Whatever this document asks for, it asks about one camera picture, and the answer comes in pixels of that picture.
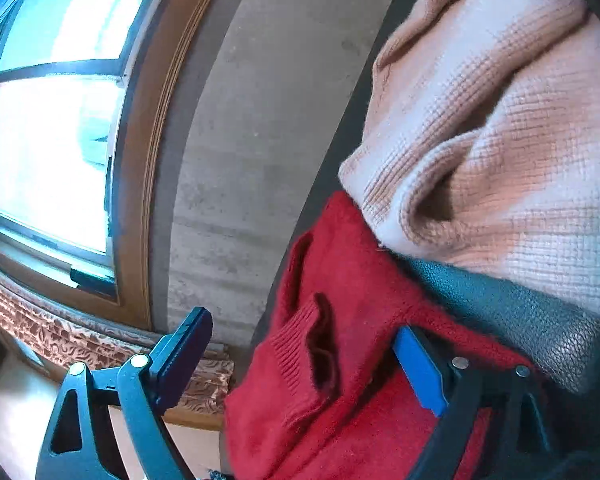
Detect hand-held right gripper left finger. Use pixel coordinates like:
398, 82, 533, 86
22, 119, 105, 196
37, 306, 214, 480

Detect brown floral curtain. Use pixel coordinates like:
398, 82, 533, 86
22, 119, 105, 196
0, 259, 237, 417

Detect pink knit sweater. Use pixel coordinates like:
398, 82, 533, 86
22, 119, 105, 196
337, 0, 600, 321

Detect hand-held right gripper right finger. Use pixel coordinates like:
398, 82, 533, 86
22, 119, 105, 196
392, 325, 561, 480

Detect red knit sweater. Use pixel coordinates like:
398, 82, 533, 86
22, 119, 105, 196
222, 190, 536, 480

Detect wooden framed window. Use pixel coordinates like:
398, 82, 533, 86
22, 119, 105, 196
0, 0, 241, 333

